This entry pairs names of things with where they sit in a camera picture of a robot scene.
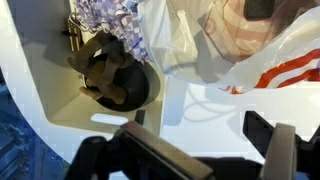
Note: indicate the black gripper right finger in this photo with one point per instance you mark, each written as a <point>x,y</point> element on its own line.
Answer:
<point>278,153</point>

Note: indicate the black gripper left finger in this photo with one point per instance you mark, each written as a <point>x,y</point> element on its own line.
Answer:
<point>166,153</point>

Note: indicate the brown stuffed animal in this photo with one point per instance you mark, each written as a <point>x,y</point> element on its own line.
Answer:
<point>106,75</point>

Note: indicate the black whiteboard eraser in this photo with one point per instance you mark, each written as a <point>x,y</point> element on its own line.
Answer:
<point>260,8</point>

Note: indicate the black round bowl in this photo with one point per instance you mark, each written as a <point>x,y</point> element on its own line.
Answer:
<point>136,86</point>

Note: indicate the white plastic bag red print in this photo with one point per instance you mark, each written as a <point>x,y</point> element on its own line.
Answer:
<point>206,50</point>

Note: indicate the white plastic bin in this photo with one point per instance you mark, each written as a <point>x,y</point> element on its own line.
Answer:
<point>53,93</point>

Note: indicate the purple checkered cloth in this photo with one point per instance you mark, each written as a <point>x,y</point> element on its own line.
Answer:
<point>113,16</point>

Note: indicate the small dark metal clip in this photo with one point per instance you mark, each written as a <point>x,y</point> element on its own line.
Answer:
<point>76,33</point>

